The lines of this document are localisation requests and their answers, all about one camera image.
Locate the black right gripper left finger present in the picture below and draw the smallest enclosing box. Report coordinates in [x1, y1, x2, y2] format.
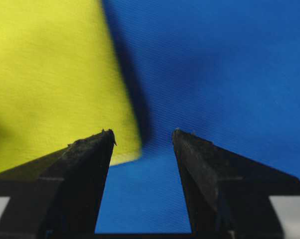
[0, 129, 116, 239]

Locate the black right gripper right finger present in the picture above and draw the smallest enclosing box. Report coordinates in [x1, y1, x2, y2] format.
[172, 129, 300, 239]

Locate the yellow-green microfiber towel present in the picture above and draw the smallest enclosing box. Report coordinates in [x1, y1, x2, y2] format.
[0, 0, 142, 172]

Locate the blue table cloth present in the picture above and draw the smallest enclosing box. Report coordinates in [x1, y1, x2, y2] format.
[96, 0, 300, 234]

